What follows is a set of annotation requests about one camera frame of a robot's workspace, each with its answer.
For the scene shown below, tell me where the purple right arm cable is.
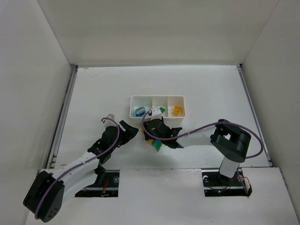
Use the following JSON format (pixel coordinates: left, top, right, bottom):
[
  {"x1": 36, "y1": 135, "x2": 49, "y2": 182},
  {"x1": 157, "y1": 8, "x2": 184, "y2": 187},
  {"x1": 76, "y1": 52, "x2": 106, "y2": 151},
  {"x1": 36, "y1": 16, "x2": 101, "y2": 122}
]
[{"x1": 142, "y1": 111, "x2": 264, "y2": 159}]

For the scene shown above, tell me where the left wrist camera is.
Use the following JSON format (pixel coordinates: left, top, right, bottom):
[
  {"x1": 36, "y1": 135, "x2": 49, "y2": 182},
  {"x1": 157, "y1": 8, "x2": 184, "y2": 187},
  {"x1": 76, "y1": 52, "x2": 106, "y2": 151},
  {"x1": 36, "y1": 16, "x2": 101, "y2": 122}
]
[{"x1": 106, "y1": 113, "x2": 115, "y2": 122}]

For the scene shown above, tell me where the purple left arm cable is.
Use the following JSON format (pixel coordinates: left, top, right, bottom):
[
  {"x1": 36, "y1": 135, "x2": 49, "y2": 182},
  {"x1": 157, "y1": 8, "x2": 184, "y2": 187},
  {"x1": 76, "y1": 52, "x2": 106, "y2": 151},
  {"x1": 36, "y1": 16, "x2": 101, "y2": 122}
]
[{"x1": 34, "y1": 118, "x2": 121, "y2": 220}]

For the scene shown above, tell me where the green lego plate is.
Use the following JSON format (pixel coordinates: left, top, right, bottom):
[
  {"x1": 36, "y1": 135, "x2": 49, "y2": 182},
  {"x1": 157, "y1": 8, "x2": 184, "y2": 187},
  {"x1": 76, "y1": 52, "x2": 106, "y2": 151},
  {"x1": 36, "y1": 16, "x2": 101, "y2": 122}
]
[{"x1": 159, "y1": 107, "x2": 165, "y2": 113}]

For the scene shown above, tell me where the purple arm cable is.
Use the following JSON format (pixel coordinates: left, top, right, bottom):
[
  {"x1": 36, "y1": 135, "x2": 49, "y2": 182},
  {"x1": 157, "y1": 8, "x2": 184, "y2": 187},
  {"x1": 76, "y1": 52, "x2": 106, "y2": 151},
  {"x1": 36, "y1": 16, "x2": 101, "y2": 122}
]
[
  {"x1": 142, "y1": 111, "x2": 264, "y2": 159},
  {"x1": 34, "y1": 118, "x2": 121, "y2": 220}
]

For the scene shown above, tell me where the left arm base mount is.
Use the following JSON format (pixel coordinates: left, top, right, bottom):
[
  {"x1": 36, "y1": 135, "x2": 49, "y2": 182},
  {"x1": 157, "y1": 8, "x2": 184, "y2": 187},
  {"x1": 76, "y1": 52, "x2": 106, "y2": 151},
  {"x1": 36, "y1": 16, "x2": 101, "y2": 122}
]
[{"x1": 75, "y1": 167, "x2": 120, "y2": 198}]

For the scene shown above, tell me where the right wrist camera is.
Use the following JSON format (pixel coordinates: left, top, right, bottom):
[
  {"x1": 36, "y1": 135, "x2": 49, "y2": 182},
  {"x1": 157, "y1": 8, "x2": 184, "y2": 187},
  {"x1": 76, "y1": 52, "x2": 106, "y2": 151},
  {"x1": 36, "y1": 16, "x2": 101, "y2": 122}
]
[{"x1": 150, "y1": 106, "x2": 163, "y2": 120}]

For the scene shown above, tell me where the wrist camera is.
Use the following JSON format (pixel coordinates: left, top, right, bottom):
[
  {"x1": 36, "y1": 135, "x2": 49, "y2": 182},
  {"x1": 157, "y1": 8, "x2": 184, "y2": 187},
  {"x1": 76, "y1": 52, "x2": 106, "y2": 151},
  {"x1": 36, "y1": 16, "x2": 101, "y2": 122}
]
[
  {"x1": 106, "y1": 113, "x2": 115, "y2": 122},
  {"x1": 150, "y1": 106, "x2": 163, "y2": 120}
]

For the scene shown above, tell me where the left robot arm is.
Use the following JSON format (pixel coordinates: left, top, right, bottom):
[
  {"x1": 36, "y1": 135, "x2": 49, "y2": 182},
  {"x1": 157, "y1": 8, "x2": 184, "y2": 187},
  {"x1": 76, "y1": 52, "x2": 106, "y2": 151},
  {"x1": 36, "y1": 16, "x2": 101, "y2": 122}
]
[{"x1": 23, "y1": 118, "x2": 139, "y2": 223}]

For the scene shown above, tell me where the white three-compartment tray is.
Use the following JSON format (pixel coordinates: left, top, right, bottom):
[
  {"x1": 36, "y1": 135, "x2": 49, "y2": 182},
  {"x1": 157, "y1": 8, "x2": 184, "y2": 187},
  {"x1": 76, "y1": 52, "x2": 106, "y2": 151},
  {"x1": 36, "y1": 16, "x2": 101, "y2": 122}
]
[{"x1": 129, "y1": 95, "x2": 186, "y2": 120}]

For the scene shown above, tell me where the blue curved lego brick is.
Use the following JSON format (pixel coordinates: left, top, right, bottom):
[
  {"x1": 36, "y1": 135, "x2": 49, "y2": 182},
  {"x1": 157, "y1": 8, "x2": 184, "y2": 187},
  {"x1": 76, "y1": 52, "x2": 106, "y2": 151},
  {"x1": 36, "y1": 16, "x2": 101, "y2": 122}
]
[{"x1": 135, "y1": 106, "x2": 147, "y2": 117}]

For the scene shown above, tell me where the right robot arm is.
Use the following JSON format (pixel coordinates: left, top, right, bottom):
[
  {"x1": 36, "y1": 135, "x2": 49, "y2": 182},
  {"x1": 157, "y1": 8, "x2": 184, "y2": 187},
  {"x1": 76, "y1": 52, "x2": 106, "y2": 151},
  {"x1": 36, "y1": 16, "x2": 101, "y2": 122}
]
[{"x1": 142, "y1": 119, "x2": 251, "y2": 178}]

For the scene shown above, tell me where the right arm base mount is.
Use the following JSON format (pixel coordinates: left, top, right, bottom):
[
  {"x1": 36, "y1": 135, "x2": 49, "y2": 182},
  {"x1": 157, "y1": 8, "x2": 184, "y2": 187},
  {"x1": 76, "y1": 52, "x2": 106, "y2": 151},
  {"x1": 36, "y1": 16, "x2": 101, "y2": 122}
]
[{"x1": 202, "y1": 169, "x2": 253, "y2": 197}]

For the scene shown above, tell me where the green blue yellow lego stack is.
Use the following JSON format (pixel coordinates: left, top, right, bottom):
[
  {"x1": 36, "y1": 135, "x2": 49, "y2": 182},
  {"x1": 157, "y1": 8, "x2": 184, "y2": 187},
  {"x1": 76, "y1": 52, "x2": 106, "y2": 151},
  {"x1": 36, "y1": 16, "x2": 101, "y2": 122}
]
[{"x1": 147, "y1": 139, "x2": 162, "y2": 152}]

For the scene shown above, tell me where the yellow rounded lego brick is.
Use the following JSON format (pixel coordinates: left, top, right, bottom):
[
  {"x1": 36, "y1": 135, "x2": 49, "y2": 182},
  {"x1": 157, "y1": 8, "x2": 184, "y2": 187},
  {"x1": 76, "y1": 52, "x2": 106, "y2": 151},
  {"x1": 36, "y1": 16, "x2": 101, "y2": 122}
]
[{"x1": 173, "y1": 106, "x2": 181, "y2": 116}]

